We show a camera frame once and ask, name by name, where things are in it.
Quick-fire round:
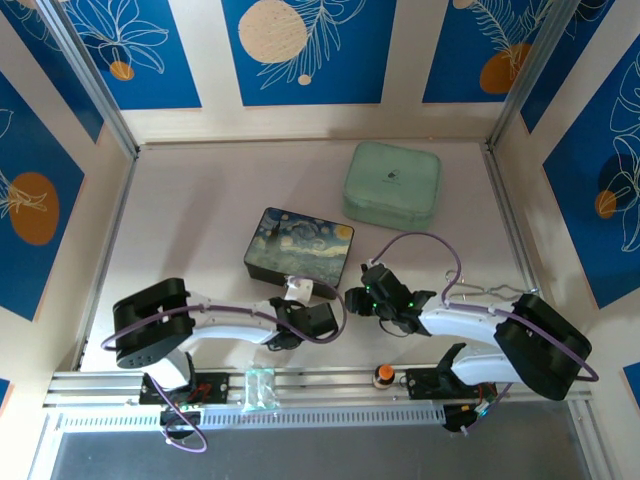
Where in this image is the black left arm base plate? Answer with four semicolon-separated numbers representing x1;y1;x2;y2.
138;372;231;406

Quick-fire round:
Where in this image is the clear plastic bag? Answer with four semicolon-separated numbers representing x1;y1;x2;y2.
242;367;279;414

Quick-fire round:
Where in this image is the aluminium table side rail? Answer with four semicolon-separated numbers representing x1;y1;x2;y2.
74;149;140;371
482;147;541;301

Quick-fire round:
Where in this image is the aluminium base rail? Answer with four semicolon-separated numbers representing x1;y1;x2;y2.
42;362;594;409

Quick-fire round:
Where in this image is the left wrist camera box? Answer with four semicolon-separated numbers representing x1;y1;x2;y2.
283;275;316;303

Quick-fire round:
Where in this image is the silver carabiner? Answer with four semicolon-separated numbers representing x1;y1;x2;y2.
443;268;470;303

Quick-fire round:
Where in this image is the mint green zip case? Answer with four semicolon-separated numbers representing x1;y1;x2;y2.
341;140;444;232

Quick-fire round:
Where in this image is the aluminium frame post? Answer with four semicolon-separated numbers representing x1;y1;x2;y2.
37;0;140;159
487;0;571;151

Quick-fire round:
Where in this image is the bottle with orange cap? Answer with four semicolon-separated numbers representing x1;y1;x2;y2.
372;363;396;391

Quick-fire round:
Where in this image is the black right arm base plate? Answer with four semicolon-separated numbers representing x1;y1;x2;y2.
404;367;499;401

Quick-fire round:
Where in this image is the grey metal panel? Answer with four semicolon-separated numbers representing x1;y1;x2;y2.
49;429;596;480

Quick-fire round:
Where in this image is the silver wire clip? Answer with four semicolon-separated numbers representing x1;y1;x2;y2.
464;281;540;302

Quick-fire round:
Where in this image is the slotted grey cable duct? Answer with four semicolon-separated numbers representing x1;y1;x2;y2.
54;404;446;434

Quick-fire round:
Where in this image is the starry night painted box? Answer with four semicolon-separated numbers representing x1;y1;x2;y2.
243;206;356;301

